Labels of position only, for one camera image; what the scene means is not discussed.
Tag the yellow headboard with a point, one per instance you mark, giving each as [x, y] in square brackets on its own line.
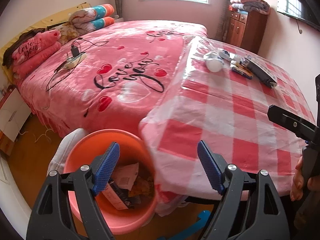
[57, 18]

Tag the orange plastic trash bin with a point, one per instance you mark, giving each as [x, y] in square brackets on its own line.
[132, 150]

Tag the white power strip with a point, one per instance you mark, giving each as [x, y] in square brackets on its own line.
[74, 61]

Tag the wooden dresser cabinet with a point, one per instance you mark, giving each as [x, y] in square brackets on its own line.
[246, 29]

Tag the right grey curtain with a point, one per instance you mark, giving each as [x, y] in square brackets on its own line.
[222, 20]

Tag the blue stool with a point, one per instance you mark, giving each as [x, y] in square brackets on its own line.
[202, 219]

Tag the trash in bin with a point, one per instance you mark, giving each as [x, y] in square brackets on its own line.
[130, 187]

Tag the pink love you bedspread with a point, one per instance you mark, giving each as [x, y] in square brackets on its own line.
[116, 85]

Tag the floral pillow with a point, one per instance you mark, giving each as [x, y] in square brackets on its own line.
[67, 32]

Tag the white plastic bottle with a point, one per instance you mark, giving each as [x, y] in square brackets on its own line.
[213, 61]

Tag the yellow vinda tissue pack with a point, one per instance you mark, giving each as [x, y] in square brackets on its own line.
[241, 70]

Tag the rolled colourful quilt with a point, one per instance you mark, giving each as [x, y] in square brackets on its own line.
[92, 13]
[88, 27]

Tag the rolled colourful quilt upper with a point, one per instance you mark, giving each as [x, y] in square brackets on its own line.
[92, 13]

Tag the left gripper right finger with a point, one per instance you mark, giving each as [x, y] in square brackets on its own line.
[250, 207]

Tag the folded blanket on cabinet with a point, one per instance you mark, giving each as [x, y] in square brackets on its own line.
[259, 6]

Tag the black silver foil bag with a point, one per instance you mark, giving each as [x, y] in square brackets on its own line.
[261, 72]

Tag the cardboard box on floor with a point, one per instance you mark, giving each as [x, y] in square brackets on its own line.
[14, 113]

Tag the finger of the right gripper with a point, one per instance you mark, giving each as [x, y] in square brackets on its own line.
[302, 128]

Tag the person right hand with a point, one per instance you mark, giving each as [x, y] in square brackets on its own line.
[296, 192]

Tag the blue white wrapper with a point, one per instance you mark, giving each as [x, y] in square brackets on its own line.
[224, 54]

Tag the rolled colourful quilt lower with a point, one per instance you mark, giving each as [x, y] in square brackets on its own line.
[88, 27]

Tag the red white checkered tablecloth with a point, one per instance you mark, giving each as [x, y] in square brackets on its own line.
[229, 113]

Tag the white bin liner bag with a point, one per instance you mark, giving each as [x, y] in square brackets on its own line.
[66, 145]

